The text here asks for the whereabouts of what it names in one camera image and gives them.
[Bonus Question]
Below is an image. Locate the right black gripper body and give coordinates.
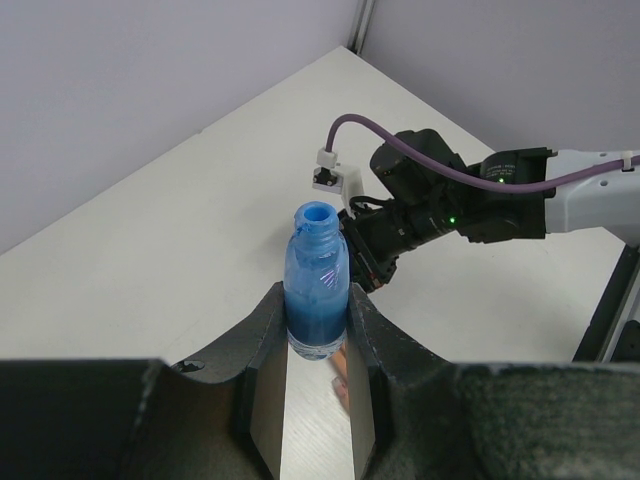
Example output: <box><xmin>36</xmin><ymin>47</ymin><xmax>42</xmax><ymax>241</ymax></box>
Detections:
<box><xmin>338</xmin><ymin>208</ymin><xmax>398</xmax><ymax>293</ymax></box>

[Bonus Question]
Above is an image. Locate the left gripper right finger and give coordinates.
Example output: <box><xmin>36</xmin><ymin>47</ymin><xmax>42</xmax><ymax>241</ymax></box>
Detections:
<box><xmin>347</xmin><ymin>285</ymin><xmax>639</xmax><ymax>479</ymax></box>

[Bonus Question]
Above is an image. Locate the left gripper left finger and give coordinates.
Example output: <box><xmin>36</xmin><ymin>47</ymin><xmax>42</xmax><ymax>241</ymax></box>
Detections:
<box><xmin>1</xmin><ymin>284</ymin><xmax>287</xmax><ymax>479</ymax></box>

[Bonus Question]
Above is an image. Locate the blue nail polish bottle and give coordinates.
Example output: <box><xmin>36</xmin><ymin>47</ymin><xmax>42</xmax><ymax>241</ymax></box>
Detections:
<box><xmin>283</xmin><ymin>201</ymin><xmax>350</xmax><ymax>361</ymax></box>

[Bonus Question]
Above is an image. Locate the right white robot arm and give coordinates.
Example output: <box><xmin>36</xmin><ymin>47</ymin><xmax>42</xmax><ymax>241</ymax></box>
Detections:
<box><xmin>339</xmin><ymin>129</ymin><xmax>639</xmax><ymax>293</ymax></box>

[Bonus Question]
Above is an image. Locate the mannequin hand with nails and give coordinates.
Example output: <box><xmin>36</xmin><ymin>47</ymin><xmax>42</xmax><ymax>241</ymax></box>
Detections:
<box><xmin>329</xmin><ymin>346</ymin><xmax>350</xmax><ymax>415</ymax></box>

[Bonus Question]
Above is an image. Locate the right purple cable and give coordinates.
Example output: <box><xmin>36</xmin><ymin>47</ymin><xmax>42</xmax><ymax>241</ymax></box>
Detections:
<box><xmin>325</xmin><ymin>113</ymin><xmax>640</xmax><ymax>194</ymax></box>

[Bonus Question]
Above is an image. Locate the right aluminium frame post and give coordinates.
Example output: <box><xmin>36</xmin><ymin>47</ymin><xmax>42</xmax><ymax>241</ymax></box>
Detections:
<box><xmin>346</xmin><ymin>0</ymin><xmax>377</xmax><ymax>56</ymax></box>

